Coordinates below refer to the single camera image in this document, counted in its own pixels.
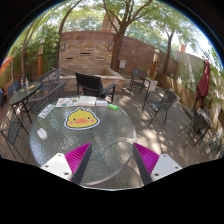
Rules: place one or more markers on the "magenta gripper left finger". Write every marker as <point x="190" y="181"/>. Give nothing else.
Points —
<point x="70" y="166"/>

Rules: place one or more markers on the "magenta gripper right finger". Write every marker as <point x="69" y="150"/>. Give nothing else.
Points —
<point x="152" y="166"/>

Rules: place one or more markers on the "round glass patio table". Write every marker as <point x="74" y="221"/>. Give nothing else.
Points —
<point x="112" y="141"/>

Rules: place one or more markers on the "white printed card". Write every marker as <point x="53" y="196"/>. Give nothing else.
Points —
<point x="46" y="111"/>

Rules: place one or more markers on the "colourful illustrated booklet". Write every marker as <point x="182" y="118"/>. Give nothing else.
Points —
<point x="67" y="102"/>

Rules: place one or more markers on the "open white book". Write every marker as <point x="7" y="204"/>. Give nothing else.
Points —
<point x="87" y="101"/>

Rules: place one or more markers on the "grey metal chair right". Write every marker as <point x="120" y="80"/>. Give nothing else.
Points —
<point x="163" y="105"/>

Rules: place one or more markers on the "white flat box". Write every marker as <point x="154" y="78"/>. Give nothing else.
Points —
<point x="101" y="103"/>

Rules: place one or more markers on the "green marker pen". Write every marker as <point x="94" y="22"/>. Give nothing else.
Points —
<point x="114" y="107"/>

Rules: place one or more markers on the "dark wicker chair behind table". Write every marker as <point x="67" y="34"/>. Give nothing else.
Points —
<point x="91" y="85"/>

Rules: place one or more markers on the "small round side table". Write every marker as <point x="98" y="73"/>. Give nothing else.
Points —
<point x="23" y="94"/>

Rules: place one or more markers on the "black metal chair far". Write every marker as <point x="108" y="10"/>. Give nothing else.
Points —
<point x="138" y="80"/>

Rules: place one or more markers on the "folded maroon patio umbrella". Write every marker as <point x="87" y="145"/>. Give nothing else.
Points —
<point x="202" y="87"/>

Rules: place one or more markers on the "stone brick fountain wall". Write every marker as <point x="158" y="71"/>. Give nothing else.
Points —
<point x="89" y="52"/>

